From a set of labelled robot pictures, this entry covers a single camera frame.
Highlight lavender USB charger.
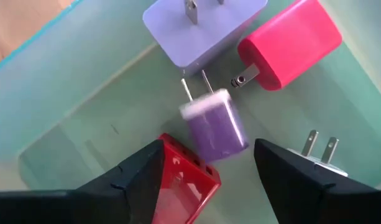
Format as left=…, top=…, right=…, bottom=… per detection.
left=142, top=0, right=269, bottom=78

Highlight teal translucent plastic bin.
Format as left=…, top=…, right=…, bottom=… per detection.
left=0, top=0, right=381, bottom=224

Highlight pink USB charger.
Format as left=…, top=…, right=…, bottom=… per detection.
left=229, top=0, right=343, bottom=92

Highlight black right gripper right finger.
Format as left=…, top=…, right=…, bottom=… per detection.
left=254, top=138, right=381, bottom=224

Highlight red digital clock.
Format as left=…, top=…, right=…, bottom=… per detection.
left=151, top=133, right=223, bottom=224

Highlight green white USB charger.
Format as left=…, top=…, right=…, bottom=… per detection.
left=286, top=129, right=349, bottom=178

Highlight purple white USB charger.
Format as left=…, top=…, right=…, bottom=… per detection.
left=178, top=70, right=250, bottom=164

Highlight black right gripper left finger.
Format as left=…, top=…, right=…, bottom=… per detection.
left=0, top=139, right=165, bottom=224

